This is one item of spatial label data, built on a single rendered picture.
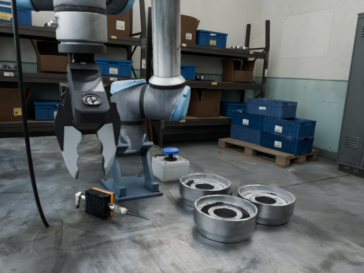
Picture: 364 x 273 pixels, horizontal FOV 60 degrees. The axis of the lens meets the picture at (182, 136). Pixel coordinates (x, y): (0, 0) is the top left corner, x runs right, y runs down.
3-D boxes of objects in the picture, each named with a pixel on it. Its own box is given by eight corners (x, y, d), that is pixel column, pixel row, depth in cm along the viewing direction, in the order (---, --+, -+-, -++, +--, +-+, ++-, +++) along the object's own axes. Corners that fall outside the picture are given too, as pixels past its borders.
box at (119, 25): (133, 37, 396) (134, 5, 389) (88, 32, 373) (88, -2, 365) (125, 39, 428) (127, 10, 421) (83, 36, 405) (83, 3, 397)
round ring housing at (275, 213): (249, 199, 67) (251, 180, 66) (299, 213, 61) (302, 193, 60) (226, 214, 59) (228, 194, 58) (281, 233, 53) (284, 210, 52)
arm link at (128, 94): (117, 115, 114) (118, 77, 111) (153, 118, 111) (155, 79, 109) (103, 119, 102) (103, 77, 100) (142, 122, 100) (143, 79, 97)
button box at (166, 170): (188, 179, 78) (190, 160, 77) (163, 182, 74) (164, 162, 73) (173, 170, 85) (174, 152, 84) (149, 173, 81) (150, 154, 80)
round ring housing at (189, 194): (239, 202, 65) (241, 183, 64) (203, 215, 58) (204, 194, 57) (203, 187, 72) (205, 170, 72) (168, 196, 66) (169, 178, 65)
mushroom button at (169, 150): (181, 168, 78) (182, 149, 77) (166, 170, 76) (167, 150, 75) (173, 164, 81) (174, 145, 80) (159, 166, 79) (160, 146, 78)
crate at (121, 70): (122, 77, 441) (123, 60, 437) (132, 77, 409) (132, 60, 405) (85, 75, 416) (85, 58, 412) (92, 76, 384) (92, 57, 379)
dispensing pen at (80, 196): (143, 210, 49) (70, 186, 57) (142, 235, 50) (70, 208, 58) (151, 205, 51) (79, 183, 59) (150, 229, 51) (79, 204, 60)
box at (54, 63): (80, 75, 373) (80, 41, 366) (32, 72, 348) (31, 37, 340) (73, 74, 409) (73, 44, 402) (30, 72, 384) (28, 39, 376)
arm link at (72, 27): (111, 14, 45) (50, 9, 42) (112, 46, 47) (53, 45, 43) (101, 18, 52) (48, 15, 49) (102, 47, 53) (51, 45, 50)
